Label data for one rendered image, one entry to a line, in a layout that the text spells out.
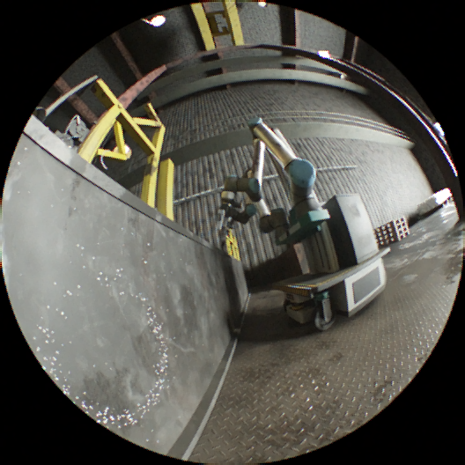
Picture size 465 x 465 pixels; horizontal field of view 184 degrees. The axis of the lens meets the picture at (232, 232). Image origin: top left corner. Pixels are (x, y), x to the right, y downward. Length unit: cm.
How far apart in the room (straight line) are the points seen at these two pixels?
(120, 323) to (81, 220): 20
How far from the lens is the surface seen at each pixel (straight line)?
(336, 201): 115
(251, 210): 121
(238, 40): 1056
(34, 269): 26
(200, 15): 1060
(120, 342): 33
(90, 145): 57
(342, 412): 56
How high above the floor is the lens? 48
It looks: 16 degrees up
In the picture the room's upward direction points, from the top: 11 degrees counter-clockwise
